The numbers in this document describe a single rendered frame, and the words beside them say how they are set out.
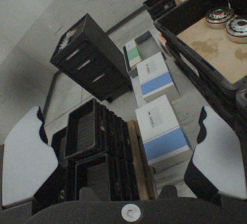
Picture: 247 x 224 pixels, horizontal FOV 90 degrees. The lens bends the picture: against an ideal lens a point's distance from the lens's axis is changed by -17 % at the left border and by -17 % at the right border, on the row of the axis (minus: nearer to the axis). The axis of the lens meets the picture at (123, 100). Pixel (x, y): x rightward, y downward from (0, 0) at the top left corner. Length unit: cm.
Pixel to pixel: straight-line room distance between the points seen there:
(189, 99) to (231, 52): 22
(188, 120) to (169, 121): 11
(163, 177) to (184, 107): 25
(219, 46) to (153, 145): 36
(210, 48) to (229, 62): 9
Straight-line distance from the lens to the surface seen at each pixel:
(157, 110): 48
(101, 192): 107
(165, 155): 42
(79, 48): 139
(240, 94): 29
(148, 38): 97
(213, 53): 51
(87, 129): 116
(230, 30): 53
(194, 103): 56
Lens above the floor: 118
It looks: 41 degrees down
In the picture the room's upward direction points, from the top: 48 degrees counter-clockwise
